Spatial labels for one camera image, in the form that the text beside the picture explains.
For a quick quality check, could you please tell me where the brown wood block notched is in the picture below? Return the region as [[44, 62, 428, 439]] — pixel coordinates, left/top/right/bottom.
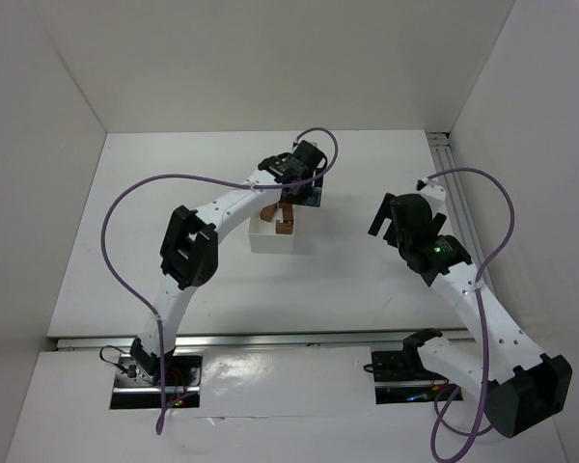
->
[[275, 220, 294, 235]]

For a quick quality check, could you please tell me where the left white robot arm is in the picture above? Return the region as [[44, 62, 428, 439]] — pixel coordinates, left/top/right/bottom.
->
[[130, 141, 327, 383]]

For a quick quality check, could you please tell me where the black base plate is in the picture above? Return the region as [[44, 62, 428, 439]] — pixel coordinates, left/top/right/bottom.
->
[[114, 353, 204, 393], [363, 350, 449, 384]]

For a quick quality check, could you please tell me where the brown wood block long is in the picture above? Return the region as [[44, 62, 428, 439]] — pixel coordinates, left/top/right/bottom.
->
[[260, 204, 278, 222]]

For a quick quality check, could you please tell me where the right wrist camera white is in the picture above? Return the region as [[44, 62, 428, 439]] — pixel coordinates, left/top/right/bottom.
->
[[416, 177, 447, 216]]

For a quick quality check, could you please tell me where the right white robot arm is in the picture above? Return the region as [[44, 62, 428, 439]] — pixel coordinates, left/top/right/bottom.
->
[[369, 189, 572, 438]]

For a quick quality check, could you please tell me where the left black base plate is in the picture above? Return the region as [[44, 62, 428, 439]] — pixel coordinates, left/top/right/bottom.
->
[[114, 353, 204, 393]]

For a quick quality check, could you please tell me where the aluminium front rail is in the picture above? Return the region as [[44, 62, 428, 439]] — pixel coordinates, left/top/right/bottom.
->
[[55, 330, 469, 353]]

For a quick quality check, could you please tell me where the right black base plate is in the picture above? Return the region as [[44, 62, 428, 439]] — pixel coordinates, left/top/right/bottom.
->
[[363, 350, 449, 384]]

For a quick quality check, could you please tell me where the white cardboard box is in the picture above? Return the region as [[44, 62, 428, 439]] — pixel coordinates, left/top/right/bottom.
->
[[248, 202, 298, 255]]

